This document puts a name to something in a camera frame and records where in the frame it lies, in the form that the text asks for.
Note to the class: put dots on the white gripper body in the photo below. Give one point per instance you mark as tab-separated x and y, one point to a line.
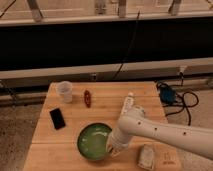
117	141

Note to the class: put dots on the green ceramic bowl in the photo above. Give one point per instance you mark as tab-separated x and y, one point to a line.
91	142

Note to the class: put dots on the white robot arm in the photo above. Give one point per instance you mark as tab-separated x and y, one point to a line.
133	123

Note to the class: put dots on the white crumpled packet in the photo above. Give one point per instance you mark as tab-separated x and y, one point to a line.
146	157

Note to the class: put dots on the white tube bottle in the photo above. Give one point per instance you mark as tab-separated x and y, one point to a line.
128	102

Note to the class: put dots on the red-brown oval object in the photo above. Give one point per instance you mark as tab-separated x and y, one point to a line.
87	98

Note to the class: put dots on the black smartphone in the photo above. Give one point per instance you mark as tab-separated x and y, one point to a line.
57	119

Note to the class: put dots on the clear plastic cup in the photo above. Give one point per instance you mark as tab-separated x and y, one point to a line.
64	90

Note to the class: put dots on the blue device with cables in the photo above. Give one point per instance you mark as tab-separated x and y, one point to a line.
170	98

